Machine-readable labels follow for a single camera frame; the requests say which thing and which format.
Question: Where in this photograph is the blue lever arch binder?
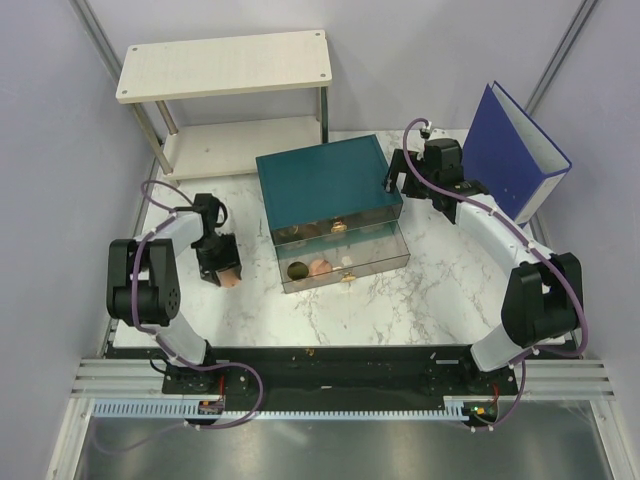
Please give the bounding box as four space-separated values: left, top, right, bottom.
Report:
462 82 572 226

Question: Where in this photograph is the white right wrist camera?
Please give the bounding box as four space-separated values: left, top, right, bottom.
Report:
419 123 448 147

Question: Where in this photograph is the teal drawer organizer box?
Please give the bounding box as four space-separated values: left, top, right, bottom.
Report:
256 134 403 234

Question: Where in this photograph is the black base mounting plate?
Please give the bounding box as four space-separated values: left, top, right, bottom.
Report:
106 346 518 410

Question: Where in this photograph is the pink round compact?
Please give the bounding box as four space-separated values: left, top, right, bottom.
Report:
309 258 333 276
217 269 241 288

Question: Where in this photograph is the light blue cable duct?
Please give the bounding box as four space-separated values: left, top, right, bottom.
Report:
92 398 485 421

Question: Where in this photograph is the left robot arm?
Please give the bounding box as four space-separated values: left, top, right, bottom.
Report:
106 194 242 393

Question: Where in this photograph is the gold round jar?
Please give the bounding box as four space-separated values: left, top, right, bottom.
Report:
286 261 309 281

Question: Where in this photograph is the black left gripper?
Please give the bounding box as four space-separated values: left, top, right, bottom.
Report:
193 233 241 286

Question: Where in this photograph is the white wooden shelf table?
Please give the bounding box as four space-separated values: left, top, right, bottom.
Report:
116 30 333 182

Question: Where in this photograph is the aluminium frame rail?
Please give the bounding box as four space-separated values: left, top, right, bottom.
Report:
69 357 169 399

